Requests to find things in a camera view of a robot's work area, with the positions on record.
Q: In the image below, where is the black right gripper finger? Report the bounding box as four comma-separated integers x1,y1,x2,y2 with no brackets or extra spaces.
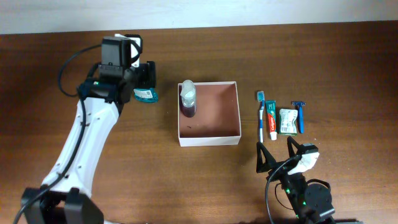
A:
256,142,277,173
287,136,300,157

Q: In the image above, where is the teal mouthwash bottle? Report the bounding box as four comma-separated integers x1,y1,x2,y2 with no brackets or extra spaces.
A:
134,88,159,103

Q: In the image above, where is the red green toothpaste tube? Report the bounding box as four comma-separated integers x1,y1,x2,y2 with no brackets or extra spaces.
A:
266,100,277,141

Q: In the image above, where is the clear bottle purple liquid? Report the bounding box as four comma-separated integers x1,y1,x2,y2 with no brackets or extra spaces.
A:
180,80,197,118

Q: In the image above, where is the blue white toothbrush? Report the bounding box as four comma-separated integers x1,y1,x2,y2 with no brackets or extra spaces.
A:
257,91,265,142

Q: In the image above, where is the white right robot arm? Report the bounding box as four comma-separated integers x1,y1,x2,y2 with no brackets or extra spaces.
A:
256,136,360,224

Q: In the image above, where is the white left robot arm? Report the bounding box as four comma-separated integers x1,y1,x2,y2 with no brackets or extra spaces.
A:
14,34,159,224

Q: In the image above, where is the green white packet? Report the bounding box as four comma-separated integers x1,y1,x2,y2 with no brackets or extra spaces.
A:
279,109,298,136

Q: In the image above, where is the blue disposable razor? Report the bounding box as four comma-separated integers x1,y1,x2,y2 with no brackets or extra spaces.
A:
292,101,305,134

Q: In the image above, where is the white cardboard box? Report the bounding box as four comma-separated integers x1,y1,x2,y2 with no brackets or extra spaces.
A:
177,82,242,147

